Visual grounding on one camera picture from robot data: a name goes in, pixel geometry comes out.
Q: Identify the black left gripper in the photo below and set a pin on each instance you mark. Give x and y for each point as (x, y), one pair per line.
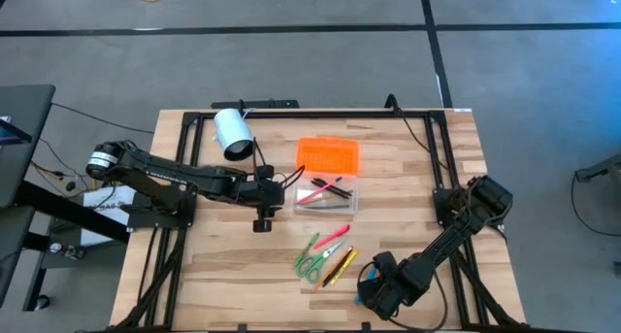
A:
(264, 192)

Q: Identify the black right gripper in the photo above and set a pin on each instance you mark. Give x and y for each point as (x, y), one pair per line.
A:
(385, 289)

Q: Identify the yellow highlighter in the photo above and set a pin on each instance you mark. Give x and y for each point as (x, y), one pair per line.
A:
(345, 268)

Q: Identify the black marker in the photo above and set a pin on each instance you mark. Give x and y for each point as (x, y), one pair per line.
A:
(338, 269)

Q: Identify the pink pencil blue eraser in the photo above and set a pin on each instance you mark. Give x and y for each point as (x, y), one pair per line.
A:
(320, 190)

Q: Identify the yellow wooden pencil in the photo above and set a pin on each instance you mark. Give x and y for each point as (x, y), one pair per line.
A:
(325, 198)

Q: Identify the orange pencil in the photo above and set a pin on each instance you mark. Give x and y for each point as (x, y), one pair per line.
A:
(319, 284)

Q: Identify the grey pen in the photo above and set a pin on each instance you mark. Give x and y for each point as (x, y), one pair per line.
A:
(330, 207)

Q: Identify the green scissors with metal blades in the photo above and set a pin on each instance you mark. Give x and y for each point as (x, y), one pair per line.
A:
(324, 259)

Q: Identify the green scissors with green cover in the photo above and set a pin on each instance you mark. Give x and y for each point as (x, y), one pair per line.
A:
(306, 249)

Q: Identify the orange plastic box lid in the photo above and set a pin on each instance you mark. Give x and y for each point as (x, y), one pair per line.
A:
(327, 156)

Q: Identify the pink highlighter pen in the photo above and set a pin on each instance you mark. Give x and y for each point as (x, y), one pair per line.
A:
(332, 237)

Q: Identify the clear plastic supply box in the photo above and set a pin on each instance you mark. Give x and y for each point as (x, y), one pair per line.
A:
(351, 207)

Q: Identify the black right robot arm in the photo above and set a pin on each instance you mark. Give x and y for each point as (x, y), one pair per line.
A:
(446, 241)

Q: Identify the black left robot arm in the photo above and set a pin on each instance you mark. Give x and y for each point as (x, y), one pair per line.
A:
(160, 170)

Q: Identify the white box under desk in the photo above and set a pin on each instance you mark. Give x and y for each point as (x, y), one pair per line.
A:
(104, 221)

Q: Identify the grey neighbouring stand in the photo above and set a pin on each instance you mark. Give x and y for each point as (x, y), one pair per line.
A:
(601, 168)

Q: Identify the black side desk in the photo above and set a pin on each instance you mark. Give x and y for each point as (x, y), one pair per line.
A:
(24, 114)

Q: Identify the screen with blue display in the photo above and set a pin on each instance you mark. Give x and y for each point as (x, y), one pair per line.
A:
(12, 131)

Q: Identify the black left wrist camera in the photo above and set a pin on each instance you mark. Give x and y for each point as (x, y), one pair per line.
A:
(262, 225)

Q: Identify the black aluminium table frame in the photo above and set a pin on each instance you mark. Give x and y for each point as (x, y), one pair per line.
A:
(339, 114)

